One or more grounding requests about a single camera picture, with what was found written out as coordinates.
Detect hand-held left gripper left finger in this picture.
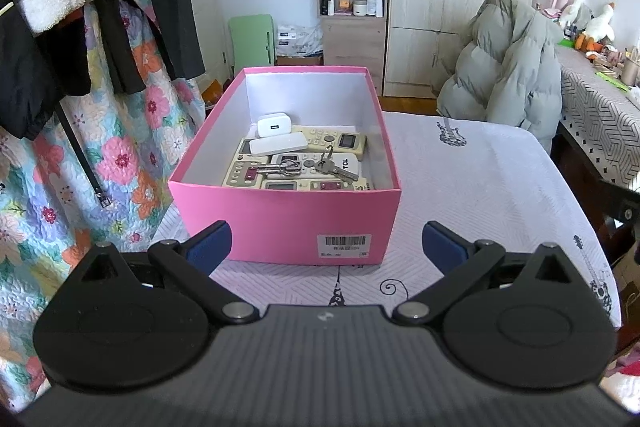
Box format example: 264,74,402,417
75,220,258,323

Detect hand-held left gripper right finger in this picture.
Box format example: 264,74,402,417
392,221,576,323

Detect pink cardboard box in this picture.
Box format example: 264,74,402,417
167,66,402,266

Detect cream remote control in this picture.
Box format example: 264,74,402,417
261,177,375,192
292,125,367,158
221,138,273,188

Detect white oblong device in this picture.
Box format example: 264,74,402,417
248,132,307,156

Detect white remote control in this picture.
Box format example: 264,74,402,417
270,152,361,182

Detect silver key bunch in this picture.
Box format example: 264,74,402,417
312,144,360,182

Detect white square charger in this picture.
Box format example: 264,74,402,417
257,113,291,138

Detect geometric patterned tablecloth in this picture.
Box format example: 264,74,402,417
555,47,640,190

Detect floral quilt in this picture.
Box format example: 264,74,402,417
0,0,208,413

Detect black belt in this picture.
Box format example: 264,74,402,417
57,99,111,208

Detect grey puffer jacket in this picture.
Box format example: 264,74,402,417
436,0,563,152

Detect white goose plush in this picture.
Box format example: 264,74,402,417
582,3,616,52
559,0,591,32

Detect green folding table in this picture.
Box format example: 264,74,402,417
228,14,277,78

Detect light wooden wardrobe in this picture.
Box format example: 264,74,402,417
382,0,538,100

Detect black jacket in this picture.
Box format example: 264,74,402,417
0,0,92,141

